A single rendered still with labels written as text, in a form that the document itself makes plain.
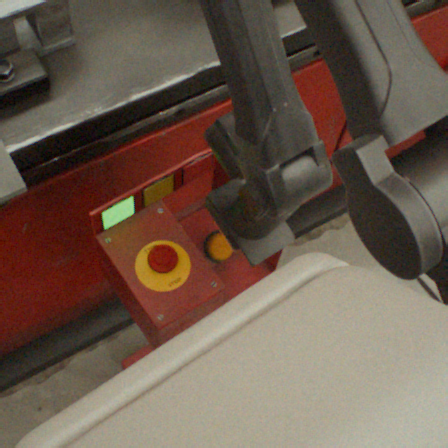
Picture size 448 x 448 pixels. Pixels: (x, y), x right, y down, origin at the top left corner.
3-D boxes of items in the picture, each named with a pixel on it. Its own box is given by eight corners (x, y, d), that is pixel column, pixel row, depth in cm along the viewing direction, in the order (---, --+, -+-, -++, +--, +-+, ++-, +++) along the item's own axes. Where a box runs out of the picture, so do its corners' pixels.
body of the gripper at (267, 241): (246, 173, 89) (263, 152, 82) (292, 242, 88) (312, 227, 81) (203, 198, 87) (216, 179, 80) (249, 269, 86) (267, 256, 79)
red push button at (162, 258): (158, 287, 93) (158, 276, 90) (141, 263, 95) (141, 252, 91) (184, 271, 95) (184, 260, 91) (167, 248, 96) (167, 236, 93)
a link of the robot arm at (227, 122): (262, 211, 68) (335, 169, 70) (199, 110, 69) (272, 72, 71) (239, 237, 79) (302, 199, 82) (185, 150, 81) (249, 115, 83)
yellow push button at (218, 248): (210, 263, 104) (216, 265, 102) (199, 241, 103) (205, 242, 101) (232, 250, 105) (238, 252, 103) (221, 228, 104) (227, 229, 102)
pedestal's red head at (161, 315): (158, 357, 101) (157, 313, 85) (99, 269, 106) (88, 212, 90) (271, 284, 107) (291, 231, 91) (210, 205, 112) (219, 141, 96)
